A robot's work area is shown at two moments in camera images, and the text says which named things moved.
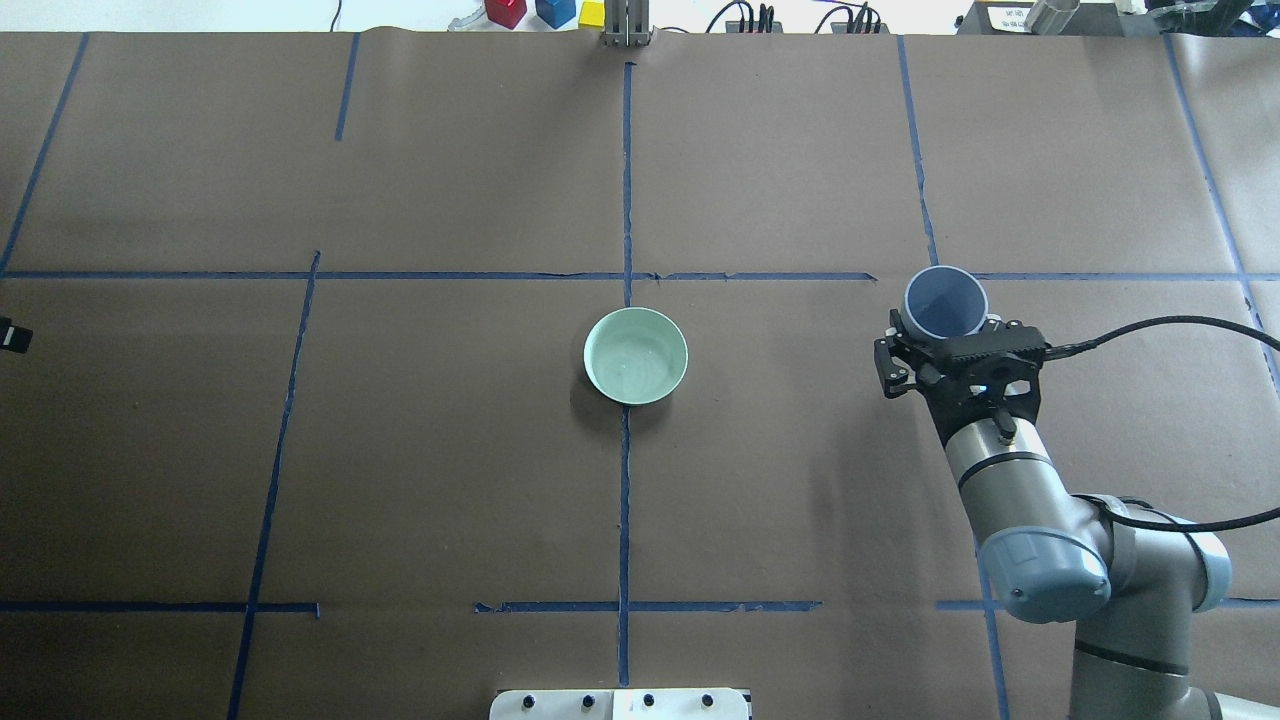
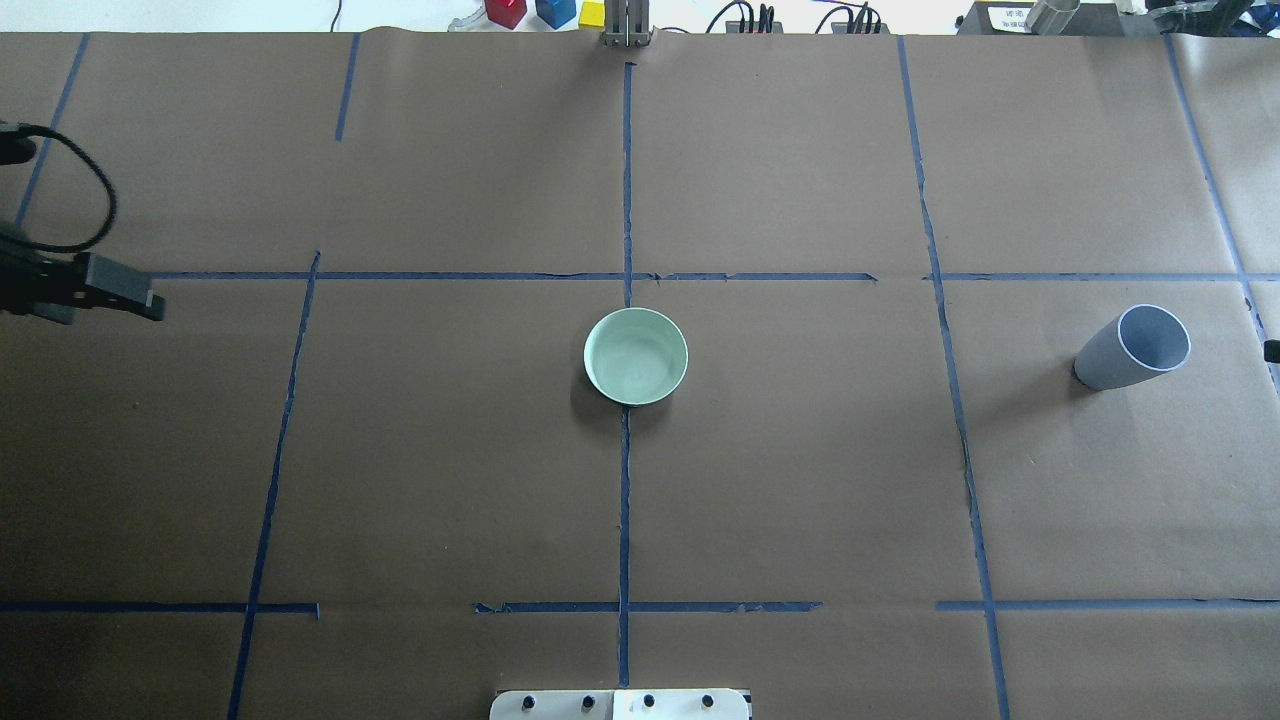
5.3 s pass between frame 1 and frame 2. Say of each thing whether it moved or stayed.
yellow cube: stayed
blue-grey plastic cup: moved
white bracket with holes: stayed
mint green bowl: stayed
